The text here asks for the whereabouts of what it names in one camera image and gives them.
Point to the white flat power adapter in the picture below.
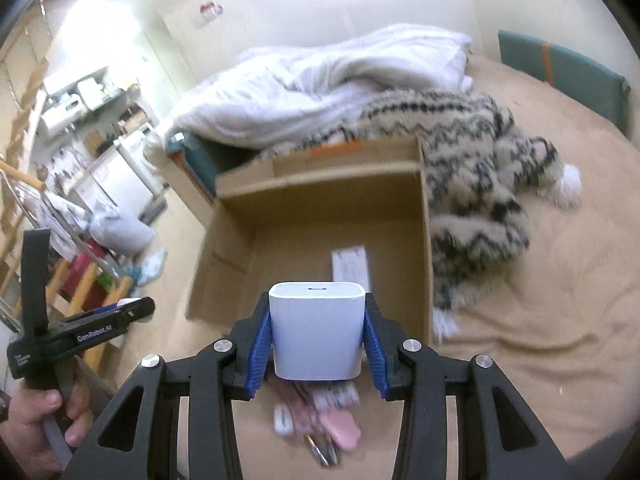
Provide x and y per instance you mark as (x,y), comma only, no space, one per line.
(350,265)

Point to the white water heater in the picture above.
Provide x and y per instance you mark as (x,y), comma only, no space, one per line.
(57,121)

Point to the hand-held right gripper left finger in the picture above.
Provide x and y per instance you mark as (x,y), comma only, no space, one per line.
(260,350)

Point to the thin small battery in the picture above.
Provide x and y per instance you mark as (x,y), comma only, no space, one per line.
(320,450)

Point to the white charger cube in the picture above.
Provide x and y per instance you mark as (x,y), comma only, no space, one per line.
(315,335)

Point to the white duvet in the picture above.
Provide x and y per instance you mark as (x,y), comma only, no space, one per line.
(310,85)

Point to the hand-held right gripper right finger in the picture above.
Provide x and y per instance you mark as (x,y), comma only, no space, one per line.
(375,355)

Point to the red bag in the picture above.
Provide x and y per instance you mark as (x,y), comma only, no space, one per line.
(80,280)

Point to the beige bed sheet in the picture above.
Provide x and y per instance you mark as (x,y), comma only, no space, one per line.
(550,285)

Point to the bathroom scale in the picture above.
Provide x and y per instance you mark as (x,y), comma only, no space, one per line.
(152,267)

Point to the teal cushion with orange stripe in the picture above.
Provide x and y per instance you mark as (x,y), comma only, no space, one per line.
(575,80)

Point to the wall hook with red item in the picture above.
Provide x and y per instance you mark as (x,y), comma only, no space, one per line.
(210,11)

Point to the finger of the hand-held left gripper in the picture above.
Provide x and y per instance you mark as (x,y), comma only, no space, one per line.
(137,310)

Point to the white round appliance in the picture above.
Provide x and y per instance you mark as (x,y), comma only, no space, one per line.
(89,95)

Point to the teal mattress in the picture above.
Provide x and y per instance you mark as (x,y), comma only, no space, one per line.
(210,160)

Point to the white plastic bag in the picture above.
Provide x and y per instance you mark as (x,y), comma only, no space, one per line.
(120,232)

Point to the cardboard box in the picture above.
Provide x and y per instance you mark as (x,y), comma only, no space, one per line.
(310,210)

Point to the person's left hand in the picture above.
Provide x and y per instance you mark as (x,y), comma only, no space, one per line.
(25,425)

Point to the white kitchen cabinet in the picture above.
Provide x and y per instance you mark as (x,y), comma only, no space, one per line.
(130,170)

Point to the white hanging cloth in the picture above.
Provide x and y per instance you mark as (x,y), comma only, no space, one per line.
(65,220)

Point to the wooden stair railing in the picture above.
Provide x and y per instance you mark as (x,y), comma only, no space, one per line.
(92,285)

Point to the pink cartoon case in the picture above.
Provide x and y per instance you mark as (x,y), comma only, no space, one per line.
(340,427)

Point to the cream black patterned fleece blanket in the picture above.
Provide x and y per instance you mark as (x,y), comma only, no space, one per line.
(475,175)

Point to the white tube with pink cap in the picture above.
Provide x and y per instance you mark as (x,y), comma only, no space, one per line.
(284,420)

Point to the wooden bed frame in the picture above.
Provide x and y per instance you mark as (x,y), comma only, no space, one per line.
(192,185)

